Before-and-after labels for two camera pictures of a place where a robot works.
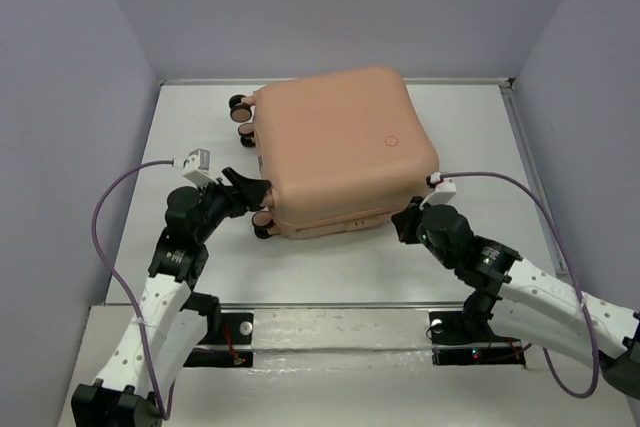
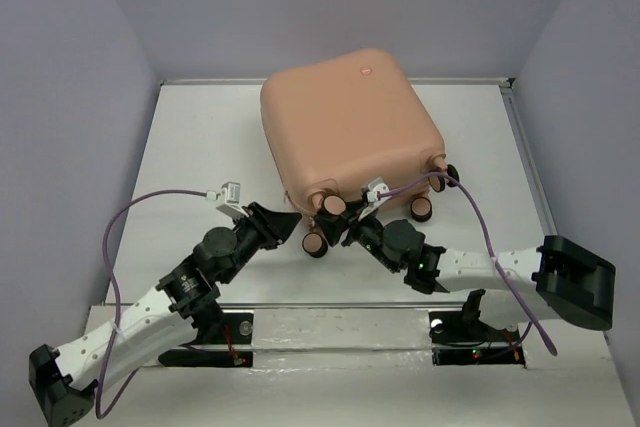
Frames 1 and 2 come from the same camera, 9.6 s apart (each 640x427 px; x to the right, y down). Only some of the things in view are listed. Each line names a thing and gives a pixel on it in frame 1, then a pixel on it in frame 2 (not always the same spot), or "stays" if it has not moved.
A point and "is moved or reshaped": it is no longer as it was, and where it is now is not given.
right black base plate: x=450 y=327 stays
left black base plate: x=224 y=329 stays
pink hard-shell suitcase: x=341 y=152 is moved or reshaped
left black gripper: x=243 y=192 → x=274 y=226
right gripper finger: x=406 y=222 → x=335 y=225
